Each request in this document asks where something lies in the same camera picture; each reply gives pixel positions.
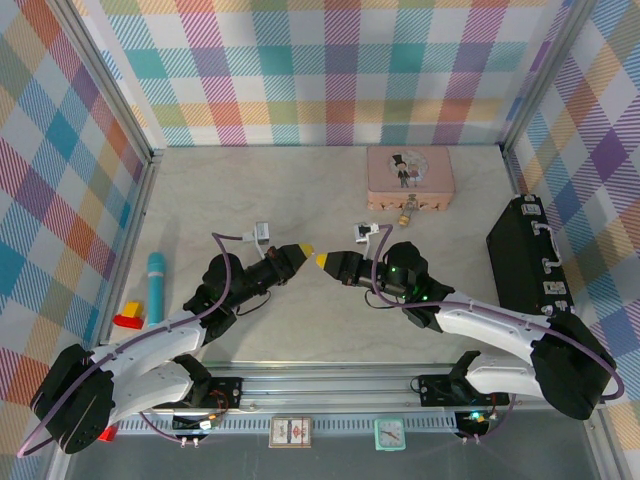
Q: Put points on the black suitcase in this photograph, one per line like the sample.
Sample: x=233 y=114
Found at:
x=515 y=250

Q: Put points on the red yellow toy block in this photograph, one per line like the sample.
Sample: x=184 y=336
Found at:
x=131 y=320

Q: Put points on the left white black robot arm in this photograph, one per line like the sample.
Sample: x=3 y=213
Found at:
x=150 y=345

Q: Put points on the small card label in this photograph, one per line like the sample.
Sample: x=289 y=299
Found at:
x=290 y=432

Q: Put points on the pink tin box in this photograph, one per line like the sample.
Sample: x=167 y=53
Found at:
x=430 y=170

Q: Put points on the small electronics board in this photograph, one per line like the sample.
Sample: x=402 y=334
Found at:
x=472 y=421
x=200 y=424

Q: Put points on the teal cylinder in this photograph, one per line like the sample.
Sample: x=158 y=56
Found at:
x=156 y=290

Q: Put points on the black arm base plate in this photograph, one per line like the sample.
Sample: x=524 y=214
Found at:
x=435 y=390
x=225 y=390

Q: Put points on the teal square clock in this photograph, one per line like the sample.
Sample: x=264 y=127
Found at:
x=389 y=434

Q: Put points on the aluminium frame post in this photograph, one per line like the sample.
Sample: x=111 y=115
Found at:
x=107 y=75
x=547 y=75

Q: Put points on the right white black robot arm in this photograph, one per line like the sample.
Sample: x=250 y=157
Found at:
x=490 y=320

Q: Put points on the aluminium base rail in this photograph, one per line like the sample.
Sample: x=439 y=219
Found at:
x=325 y=387

